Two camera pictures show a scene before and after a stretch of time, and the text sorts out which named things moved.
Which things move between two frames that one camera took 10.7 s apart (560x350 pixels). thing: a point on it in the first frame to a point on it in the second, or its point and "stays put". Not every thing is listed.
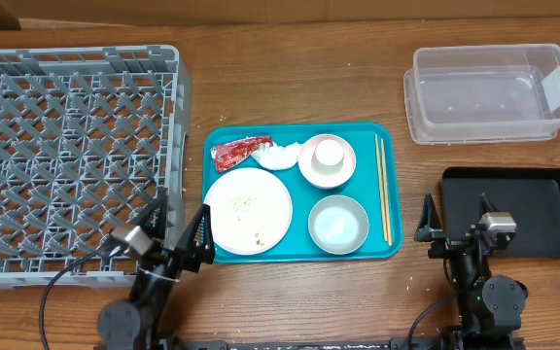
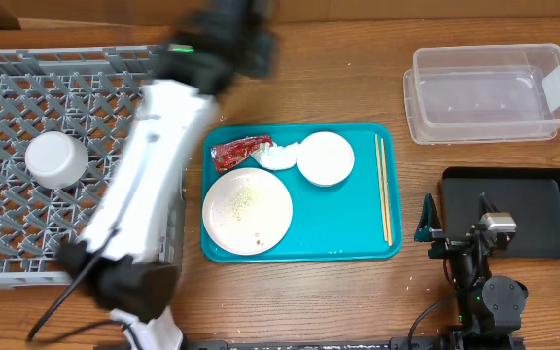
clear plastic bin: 488,93 stays put
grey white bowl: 338,225 to 55,159
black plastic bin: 543,201 stays put
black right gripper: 456,244 stays put
